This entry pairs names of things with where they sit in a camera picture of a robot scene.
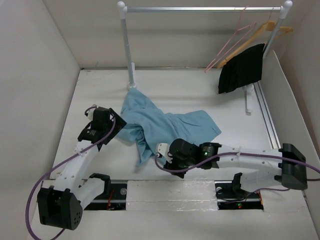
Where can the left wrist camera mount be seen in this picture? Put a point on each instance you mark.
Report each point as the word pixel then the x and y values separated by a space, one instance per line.
pixel 89 111

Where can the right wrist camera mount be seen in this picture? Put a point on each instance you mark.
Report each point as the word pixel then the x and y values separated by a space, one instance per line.
pixel 162 151

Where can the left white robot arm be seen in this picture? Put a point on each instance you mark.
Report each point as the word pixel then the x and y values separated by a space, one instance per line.
pixel 62 204

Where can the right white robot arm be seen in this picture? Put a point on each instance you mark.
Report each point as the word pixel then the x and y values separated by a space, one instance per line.
pixel 285 166

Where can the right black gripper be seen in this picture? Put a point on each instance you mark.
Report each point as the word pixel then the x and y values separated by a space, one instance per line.
pixel 173 165

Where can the light blue trousers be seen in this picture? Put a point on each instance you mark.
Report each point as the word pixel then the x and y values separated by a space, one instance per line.
pixel 147 125

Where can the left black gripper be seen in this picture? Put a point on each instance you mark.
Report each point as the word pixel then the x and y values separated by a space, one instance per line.
pixel 119 124

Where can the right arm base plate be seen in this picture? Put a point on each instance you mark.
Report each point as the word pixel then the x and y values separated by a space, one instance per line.
pixel 228 199

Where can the black garment on hanger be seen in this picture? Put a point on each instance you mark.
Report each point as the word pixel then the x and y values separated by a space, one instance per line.
pixel 242 70

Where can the white metal clothes rack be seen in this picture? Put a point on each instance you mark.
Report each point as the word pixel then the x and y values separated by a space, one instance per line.
pixel 173 61

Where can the wooden hanger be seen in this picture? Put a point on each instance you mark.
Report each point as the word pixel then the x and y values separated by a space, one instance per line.
pixel 277 31

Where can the pink wire hanger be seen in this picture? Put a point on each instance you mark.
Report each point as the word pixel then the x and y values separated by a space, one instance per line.
pixel 227 47

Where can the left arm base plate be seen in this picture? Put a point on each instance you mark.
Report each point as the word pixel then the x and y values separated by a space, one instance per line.
pixel 115 201

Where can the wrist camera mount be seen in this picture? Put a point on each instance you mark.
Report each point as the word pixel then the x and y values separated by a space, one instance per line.
pixel 89 111
pixel 162 151

